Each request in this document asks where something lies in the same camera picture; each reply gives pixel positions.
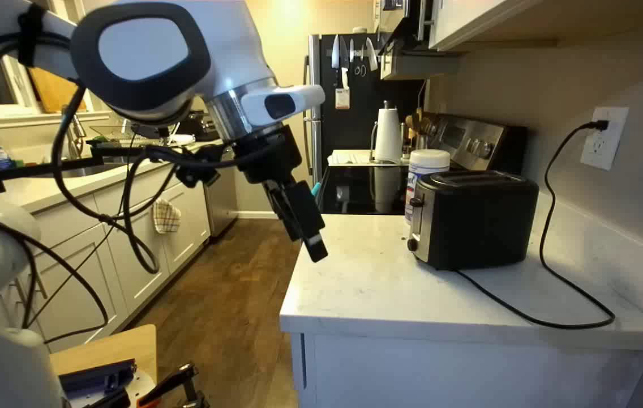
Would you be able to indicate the white wall outlet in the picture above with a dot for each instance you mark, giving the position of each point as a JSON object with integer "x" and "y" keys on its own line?
{"x": 614, "y": 149}

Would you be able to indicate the wooden utensil holder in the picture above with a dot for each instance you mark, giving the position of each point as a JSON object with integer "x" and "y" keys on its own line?
{"x": 416, "y": 127}

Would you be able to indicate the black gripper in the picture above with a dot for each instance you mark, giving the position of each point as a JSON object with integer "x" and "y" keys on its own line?
{"x": 279, "y": 162}

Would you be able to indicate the black clamp tool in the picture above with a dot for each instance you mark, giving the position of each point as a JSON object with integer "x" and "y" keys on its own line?
{"x": 170, "y": 387}

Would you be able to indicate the black and silver toaster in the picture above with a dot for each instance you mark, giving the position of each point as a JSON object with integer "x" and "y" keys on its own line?
{"x": 480, "y": 219}

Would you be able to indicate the white kitchen base cabinets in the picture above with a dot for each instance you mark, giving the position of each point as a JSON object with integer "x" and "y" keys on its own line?
{"x": 148, "y": 256}

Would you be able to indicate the white paper towel roll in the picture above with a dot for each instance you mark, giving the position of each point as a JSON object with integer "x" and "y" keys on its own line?
{"x": 388, "y": 137}

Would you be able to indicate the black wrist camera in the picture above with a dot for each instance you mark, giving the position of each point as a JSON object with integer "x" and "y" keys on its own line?
{"x": 197, "y": 173}

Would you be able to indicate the wall cabinet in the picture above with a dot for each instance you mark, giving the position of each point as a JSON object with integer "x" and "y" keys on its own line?
{"x": 533, "y": 18}

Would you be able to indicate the wooden board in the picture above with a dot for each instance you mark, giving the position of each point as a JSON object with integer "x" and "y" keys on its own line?
{"x": 113, "y": 348}

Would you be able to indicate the Lysol wipes canister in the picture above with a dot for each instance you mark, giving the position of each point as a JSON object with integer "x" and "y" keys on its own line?
{"x": 426, "y": 160}

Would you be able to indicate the stainless steel stove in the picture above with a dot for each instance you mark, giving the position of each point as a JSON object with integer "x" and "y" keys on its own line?
{"x": 480, "y": 144}

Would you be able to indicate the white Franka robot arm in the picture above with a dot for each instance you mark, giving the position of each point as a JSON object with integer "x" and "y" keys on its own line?
{"x": 148, "y": 54}

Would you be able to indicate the white hanging pot holder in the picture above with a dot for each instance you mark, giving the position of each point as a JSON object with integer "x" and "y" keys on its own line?
{"x": 165, "y": 219}

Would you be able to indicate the black refrigerator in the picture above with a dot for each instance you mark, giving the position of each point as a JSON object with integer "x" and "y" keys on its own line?
{"x": 336, "y": 69}

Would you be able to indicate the white counter cabinet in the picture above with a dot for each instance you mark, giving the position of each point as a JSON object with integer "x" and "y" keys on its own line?
{"x": 448, "y": 370}

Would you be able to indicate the range hood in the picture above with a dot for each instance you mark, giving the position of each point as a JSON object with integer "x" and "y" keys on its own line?
{"x": 413, "y": 60}

